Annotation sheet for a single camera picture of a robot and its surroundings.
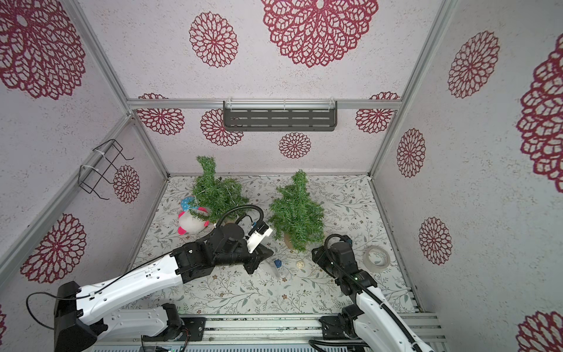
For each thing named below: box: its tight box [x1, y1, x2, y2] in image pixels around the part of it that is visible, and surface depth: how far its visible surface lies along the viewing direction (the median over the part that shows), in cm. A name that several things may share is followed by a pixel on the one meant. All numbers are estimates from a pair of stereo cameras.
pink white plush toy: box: [177, 195, 211, 236], surface depth 95 cm
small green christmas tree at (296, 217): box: [268, 169, 326, 253], surface depth 75 cm
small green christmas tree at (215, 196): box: [189, 155, 250, 225], surface depth 80 cm
